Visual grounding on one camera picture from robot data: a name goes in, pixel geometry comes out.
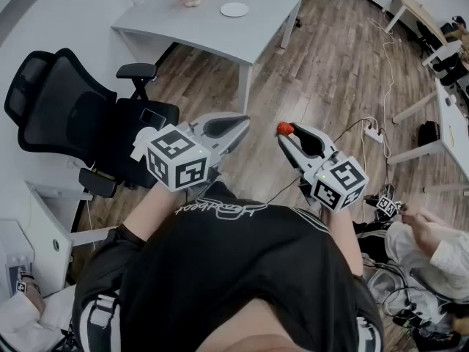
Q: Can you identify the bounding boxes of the light grey table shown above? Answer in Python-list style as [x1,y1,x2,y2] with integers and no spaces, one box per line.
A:
[111,0,311,115]

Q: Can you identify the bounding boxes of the person's right forearm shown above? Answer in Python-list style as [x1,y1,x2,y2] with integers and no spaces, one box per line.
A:
[320,205,364,276]

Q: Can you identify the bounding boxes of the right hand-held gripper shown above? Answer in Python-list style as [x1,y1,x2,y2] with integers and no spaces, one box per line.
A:
[277,122,369,213]

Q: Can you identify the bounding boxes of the white desk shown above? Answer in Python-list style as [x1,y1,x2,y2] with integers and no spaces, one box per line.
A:
[24,180,118,296]

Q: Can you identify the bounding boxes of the white floor cable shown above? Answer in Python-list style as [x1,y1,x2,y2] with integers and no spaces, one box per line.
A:
[367,16,396,159]

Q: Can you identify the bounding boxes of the white shoulder strap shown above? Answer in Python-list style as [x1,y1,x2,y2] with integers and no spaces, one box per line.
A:
[357,315,379,352]
[78,293,122,352]

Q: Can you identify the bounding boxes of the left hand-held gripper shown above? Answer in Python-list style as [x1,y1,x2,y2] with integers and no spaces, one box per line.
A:
[146,113,251,194]

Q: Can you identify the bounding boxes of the white round plate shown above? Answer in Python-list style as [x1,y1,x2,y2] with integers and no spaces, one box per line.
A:
[220,1,250,18]

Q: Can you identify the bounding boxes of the white power strip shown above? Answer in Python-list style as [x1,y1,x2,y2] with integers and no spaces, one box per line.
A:
[362,122,385,145]

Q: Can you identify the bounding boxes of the person's black shirt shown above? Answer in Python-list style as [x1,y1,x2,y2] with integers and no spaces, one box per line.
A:
[71,181,385,352]

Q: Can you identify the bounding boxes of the black mesh office chair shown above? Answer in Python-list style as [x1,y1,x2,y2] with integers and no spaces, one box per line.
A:
[4,48,181,199]

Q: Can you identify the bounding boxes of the black thin cable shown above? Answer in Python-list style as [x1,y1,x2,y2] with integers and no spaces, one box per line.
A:
[332,117,373,144]

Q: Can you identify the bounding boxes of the white table beige legs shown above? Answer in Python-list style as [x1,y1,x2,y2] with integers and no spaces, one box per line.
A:
[386,77,469,197]

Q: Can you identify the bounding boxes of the white plastic holder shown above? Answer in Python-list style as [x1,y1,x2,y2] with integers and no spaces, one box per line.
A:
[130,126,158,161]

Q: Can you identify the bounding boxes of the person's left forearm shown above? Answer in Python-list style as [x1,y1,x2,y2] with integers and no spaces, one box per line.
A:
[122,183,188,242]

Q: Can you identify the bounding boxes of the person's neck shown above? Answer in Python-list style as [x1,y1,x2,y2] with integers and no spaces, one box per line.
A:
[196,298,323,352]

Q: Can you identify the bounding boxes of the light wooden table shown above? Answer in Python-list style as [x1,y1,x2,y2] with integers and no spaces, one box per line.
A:
[383,0,451,67]

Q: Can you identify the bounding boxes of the black smartphone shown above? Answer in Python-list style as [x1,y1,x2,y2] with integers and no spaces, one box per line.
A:
[139,108,166,130]

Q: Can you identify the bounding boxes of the black bag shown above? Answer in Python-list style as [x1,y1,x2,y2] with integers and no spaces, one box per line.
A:
[417,120,441,148]

